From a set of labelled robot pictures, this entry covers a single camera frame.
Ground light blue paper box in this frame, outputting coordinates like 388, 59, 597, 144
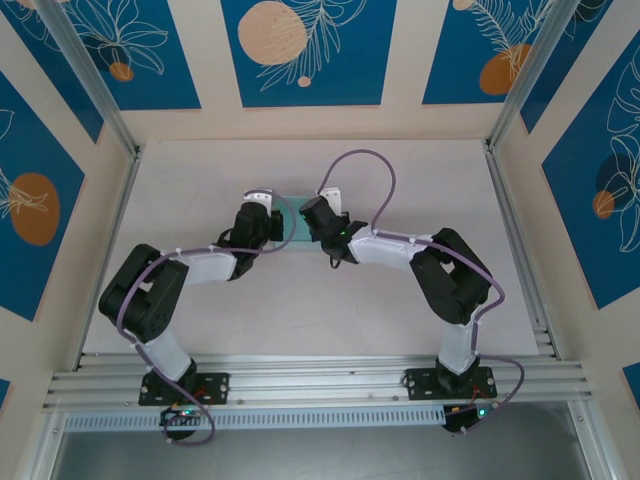
272, 195, 321, 251

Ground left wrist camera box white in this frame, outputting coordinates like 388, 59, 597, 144
243, 188, 276, 215

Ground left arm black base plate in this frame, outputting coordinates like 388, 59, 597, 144
138, 372, 231, 406

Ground narrow blue wall poster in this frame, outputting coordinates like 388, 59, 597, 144
0, 0, 105, 145
519, 0, 615, 135

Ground aluminium side rail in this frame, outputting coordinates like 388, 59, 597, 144
483, 142, 561, 361
72, 147, 144, 371

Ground grey metal sheet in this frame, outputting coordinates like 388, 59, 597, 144
49, 429, 591, 480

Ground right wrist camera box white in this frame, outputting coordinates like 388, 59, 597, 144
319, 185, 344, 215

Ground right aluminium side rail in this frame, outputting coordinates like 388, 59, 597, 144
483, 142, 561, 361

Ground blue poster fern orange circle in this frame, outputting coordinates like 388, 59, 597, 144
422, 0, 556, 106

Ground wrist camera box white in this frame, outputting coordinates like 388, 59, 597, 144
319, 185, 344, 215
243, 188, 276, 215

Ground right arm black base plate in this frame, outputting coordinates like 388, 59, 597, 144
403, 367, 499, 401

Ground aluminium frame post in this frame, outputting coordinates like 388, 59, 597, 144
487, 0, 584, 151
34, 0, 141, 156

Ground right aluminium frame post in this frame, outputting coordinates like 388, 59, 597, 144
487, 0, 584, 151

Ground aluminium mounting rail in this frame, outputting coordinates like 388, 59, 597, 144
42, 353, 599, 412

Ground grey slotted cable duct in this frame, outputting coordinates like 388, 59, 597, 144
63, 405, 446, 432

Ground blue poster white leaf outlines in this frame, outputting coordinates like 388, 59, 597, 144
542, 47, 640, 311

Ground blue poster big orange circle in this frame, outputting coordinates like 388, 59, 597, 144
0, 71, 86, 322

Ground left aluminium side rail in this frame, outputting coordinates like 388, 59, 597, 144
72, 147, 144, 371

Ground left aluminium frame post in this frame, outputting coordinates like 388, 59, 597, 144
34, 0, 141, 156

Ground blue poster white flower outline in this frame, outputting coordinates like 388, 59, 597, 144
58, 0, 202, 111

